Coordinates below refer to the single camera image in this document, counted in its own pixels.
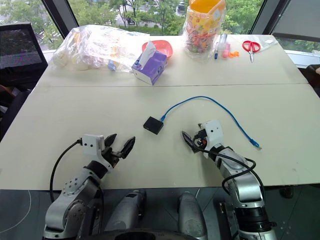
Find bagged colourful paper cups stack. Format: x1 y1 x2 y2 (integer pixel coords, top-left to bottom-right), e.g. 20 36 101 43
183 0 228 61

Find black window frame pillar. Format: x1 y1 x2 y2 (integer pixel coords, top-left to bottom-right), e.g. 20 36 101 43
40 0 80 40
249 0 294 36

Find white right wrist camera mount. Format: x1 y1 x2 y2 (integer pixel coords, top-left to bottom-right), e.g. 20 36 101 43
199 119 224 159

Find small black adapter box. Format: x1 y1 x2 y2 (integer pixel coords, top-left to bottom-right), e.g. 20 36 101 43
143 116 165 136

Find blue Ethernet cable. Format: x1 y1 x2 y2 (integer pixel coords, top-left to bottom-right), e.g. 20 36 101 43
159 95 263 151

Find black flat floor bracket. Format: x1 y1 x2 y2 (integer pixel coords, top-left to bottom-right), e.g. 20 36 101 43
216 201 235 237

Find dark chair with brown trim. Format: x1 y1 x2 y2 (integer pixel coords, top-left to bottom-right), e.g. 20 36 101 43
0 84 31 142

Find red plastic bowl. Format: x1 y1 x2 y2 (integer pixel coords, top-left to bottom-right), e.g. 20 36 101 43
141 39 174 60

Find clear plastic bag of items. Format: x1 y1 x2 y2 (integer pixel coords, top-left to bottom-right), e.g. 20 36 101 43
50 24 151 74

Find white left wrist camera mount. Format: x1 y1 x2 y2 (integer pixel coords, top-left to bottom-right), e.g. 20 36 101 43
81 134 115 174

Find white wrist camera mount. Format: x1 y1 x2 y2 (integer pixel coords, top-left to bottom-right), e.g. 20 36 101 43
81 134 115 174
199 119 224 159

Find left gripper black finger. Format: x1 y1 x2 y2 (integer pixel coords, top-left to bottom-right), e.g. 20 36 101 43
119 136 136 159
103 133 118 151

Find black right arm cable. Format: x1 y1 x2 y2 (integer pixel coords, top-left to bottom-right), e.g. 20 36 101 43
191 134 266 201

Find clear flat plastic bag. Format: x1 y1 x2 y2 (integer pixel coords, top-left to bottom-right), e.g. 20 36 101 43
251 34 279 51

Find black mesh office chair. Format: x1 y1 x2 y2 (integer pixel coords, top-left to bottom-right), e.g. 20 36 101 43
0 21 49 91

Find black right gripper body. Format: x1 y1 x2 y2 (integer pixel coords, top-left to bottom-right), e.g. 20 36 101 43
192 123 210 152

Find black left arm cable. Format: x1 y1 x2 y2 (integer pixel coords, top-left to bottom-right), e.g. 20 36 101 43
49 139 84 204

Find dark chair backrest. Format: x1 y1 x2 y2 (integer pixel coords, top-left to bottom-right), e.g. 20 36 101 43
299 63 320 99

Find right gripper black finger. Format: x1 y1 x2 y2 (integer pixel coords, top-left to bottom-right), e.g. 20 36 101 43
181 131 198 154

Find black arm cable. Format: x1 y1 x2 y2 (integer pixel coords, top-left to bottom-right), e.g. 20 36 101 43
49 139 84 204
191 134 266 201

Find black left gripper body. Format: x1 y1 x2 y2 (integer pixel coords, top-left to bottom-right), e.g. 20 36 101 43
101 146 126 171

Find grey window roller blind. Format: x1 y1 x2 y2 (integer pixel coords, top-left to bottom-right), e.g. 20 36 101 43
271 0 320 43

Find purple tissue box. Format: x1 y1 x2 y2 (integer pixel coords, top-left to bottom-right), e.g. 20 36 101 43
131 40 168 86

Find dark grey rounded robot leg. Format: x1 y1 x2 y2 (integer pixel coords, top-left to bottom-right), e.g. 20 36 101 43
176 191 209 240
104 189 148 234

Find red handled scissors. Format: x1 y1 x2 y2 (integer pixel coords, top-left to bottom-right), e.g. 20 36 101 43
241 40 262 64

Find pink small toy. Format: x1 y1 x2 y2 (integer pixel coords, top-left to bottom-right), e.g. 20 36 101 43
220 42 231 59

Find dark curved robot torso edge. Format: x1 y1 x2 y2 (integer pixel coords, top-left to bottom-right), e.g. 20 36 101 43
86 227 202 240

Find clear plastic tube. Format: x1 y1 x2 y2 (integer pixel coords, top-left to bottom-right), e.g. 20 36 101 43
214 33 229 51

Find black table foot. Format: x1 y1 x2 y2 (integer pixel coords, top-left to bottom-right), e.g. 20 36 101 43
279 185 295 200

